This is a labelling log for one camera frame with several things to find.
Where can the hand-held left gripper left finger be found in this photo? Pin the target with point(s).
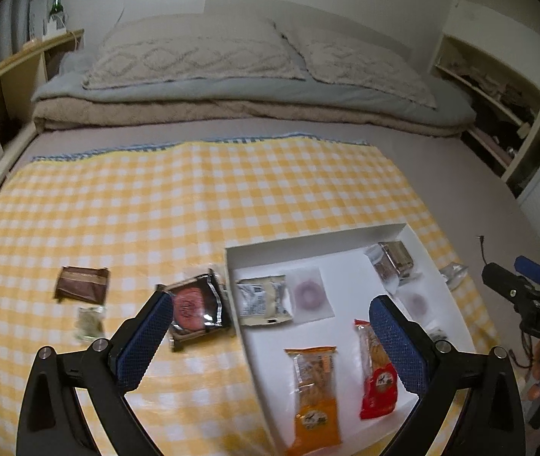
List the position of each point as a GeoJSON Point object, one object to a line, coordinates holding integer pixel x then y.
{"type": "Point", "coordinates": [146, 337]}

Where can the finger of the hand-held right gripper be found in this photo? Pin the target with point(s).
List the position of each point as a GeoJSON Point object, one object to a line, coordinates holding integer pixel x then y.
{"type": "Point", "coordinates": [505, 282]}
{"type": "Point", "coordinates": [531, 268]}

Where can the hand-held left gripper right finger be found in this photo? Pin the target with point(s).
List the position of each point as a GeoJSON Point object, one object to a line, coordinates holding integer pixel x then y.
{"type": "Point", "coordinates": [400, 342]}

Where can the red cracker packet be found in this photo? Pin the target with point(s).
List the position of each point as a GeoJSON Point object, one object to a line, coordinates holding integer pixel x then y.
{"type": "Point", "coordinates": [379, 384]}

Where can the black packet with red disc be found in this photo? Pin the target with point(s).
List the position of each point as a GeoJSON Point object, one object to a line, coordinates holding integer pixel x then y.
{"type": "Point", "coordinates": [194, 306]}

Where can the pale green snack packet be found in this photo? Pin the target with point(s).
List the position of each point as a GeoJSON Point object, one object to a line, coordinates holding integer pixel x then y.
{"type": "Point", "coordinates": [88, 325]}

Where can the white shallow box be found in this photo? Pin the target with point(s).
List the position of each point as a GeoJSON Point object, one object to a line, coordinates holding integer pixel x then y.
{"type": "Point", "coordinates": [348, 289]}

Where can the brown chocolate packet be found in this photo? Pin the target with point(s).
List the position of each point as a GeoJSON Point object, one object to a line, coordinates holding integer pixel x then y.
{"type": "Point", "coordinates": [82, 285]}

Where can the silver brownie packet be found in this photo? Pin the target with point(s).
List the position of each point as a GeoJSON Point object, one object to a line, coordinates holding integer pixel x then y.
{"type": "Point", "coordinates": [391, 259]}

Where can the silver crinkled snack packet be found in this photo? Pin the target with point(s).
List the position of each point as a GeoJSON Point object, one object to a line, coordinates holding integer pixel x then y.
{"type": "Point", "coordinates": [260, 301]}

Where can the person's right hand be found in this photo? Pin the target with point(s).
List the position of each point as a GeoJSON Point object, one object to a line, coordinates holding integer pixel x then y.
{"type": "Point", "coordinates": [534, 392]}

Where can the small silver foil packet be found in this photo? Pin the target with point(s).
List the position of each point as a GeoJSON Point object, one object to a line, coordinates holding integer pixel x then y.
{"type": "Point", "coordinates": [453, 273]}

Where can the grey bed mattress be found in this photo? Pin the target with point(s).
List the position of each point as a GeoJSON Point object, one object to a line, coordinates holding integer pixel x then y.
{"type": "Point", "coordinates": [465, 190]}

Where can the orange cracker packet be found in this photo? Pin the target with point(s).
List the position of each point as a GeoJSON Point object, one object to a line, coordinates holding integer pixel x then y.
{"type": "Point", "coordinates": [315, 413]}

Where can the yellow checkered mat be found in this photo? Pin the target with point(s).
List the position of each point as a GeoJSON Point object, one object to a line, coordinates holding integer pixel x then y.
{"type": "Point", "coordinates": [156, 199]}

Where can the cream alcove shelf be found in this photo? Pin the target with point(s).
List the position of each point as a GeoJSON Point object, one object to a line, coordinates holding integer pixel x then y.
{"type": "Point", "coordinates": [534, 126]}

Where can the pile of clothes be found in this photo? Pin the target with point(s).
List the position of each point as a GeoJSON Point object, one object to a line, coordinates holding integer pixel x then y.
{"type": "Point", "coordinates": [484, 85]}

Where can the beige folded blanket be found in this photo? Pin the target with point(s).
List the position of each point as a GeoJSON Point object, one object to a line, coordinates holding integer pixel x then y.
{"type": "Point", "coordinates": [203, 116]}

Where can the beige textured pillow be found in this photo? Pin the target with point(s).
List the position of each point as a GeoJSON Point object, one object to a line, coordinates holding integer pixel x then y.
{"type": "Point", "coordinates": [360, 66]}
{"type": "Point", "coordinates": [179, 57]}

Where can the grey duvet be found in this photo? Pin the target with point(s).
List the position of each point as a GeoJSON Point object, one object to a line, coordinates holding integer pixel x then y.
{"type": "Point", "coordinates": [251, 92]}

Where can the wooden bedside shelf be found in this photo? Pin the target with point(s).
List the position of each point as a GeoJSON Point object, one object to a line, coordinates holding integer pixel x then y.
{"type": "Point", "coordinates": [13, 64]}

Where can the small white box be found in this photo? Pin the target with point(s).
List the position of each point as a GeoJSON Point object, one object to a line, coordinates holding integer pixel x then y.
{"type": "Point", "coordinates": [53, 28]}

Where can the green glass bottle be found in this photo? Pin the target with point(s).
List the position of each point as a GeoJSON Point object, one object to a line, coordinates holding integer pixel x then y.
{"type": "Point", "coordinates": [56, 7]}

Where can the white paper bag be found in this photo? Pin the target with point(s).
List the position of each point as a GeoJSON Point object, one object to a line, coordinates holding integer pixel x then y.
{"type": "Point", "coordinates": [37, 9]}

